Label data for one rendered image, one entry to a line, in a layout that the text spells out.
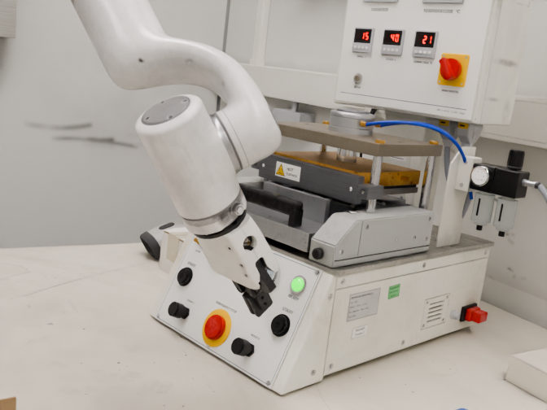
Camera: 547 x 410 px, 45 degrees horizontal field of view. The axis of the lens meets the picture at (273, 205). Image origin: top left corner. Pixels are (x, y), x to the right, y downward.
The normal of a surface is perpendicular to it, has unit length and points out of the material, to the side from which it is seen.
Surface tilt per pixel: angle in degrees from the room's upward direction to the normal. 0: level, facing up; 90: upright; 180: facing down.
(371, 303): 90
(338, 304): 90
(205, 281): 65
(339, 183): 90
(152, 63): 121
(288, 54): 90
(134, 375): 0
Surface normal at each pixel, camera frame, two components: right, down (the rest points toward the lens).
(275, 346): -0.61, -0.36
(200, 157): 0.51, 0.31
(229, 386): 0.11, -0.97
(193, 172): 0.24, 0.51
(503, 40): 0.68, 0.22
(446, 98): -0.73, 0.05
